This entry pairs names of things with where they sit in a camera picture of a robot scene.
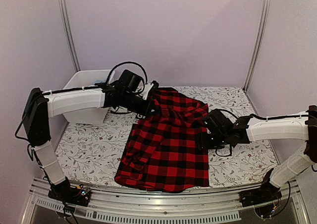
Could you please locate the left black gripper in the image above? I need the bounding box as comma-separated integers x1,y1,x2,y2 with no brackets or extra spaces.
121,91,159,117

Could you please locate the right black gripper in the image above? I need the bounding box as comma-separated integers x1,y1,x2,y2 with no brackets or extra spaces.
196,131,228,150

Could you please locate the red black plaid shirt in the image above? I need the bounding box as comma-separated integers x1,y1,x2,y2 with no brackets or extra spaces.
114,87,209,193

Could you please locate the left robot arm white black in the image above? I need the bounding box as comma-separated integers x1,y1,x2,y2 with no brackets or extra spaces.
18,86,159,201

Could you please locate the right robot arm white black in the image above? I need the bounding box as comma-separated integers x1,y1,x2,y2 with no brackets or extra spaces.
196,105,317,202

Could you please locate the light blue shirt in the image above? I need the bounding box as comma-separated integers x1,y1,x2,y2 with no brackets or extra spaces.
94,80,106,84

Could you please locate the floral patterned table cloth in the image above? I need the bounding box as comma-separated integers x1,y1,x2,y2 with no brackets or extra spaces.
55,86,278,188

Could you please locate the white plastic bin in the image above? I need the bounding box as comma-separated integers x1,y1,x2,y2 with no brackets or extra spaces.
63,69,110,125

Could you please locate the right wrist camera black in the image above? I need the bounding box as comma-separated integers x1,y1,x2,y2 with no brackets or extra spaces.
203,109,233,133

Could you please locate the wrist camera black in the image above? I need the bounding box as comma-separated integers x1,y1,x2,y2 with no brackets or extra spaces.
115,69,143,93
203,109,233,133

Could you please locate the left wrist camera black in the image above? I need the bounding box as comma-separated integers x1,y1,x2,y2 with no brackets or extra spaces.
115,69,143,93

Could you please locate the left black looped cable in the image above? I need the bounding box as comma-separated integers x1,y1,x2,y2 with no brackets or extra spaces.
106,61,149,85

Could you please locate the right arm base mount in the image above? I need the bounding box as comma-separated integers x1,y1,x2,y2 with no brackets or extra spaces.
239,182,282,207

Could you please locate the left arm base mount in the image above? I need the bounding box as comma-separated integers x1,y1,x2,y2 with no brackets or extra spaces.
48,180,91,207

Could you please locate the perforated metal cable tray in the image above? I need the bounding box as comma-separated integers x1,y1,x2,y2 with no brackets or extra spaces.
34,196,242,222

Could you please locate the right aluminium frame post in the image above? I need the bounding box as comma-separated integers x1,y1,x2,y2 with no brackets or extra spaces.
243,0,270,93

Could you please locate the aluminium frame post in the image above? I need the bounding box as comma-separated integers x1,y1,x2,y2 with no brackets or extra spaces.
58,0,81,72
243,0,270,93

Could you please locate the aluminium front rail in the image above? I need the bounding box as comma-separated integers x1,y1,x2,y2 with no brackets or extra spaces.
24,178,306,219

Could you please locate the left aluminium frame post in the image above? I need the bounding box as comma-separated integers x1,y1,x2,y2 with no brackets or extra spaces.
58,0,81,72

